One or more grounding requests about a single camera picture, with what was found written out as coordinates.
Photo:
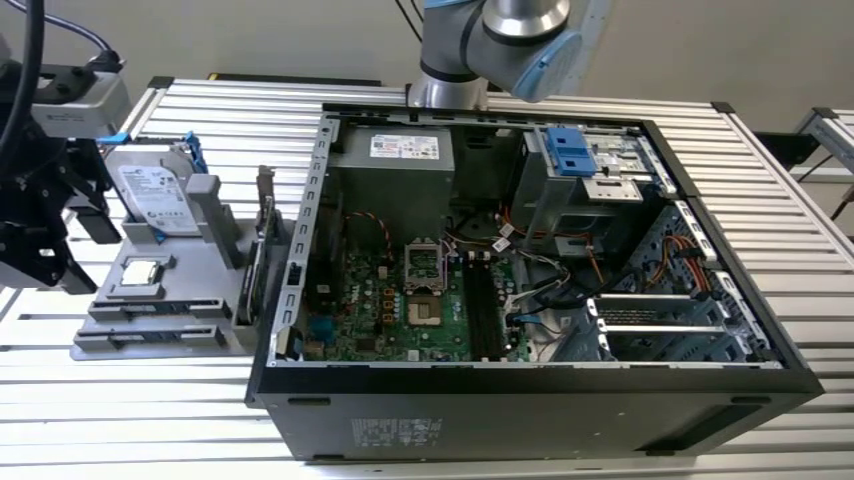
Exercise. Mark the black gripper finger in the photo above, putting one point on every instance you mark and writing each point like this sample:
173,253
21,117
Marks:
70,265
90,180

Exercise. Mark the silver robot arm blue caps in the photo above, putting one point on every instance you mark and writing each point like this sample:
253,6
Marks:
461,45

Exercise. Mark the hard disk in blue carrier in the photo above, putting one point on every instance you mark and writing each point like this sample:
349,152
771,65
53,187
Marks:
150,195

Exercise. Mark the silver CPU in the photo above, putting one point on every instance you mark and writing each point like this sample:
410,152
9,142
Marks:
139,272

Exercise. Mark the grey parts rack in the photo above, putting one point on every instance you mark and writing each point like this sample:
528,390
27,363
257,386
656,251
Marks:
194,285

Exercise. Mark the graphics card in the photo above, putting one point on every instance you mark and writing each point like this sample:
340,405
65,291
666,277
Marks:
255,270

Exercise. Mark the blue port block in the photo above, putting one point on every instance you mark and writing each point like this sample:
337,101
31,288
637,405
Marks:
322,330

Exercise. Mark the grey power supply unit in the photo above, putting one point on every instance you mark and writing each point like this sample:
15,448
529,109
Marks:
394,195

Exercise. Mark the CPU socket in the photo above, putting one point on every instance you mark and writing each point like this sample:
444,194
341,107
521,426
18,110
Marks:
428,310

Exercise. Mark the green motherboard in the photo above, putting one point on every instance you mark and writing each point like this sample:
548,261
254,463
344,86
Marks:
434,345

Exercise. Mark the black open PC case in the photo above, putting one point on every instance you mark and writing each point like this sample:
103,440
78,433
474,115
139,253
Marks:
468,425

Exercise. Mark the blue plastic drive latch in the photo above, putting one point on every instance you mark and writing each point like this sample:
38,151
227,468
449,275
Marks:
568,150

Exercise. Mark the silver expansion slot cover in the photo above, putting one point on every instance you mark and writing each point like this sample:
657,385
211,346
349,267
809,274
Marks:
661,329
641,298

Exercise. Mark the slatted metal side table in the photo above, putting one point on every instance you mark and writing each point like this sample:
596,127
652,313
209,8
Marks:
835,125

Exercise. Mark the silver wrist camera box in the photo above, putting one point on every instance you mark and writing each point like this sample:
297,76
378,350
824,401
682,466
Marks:
81,112

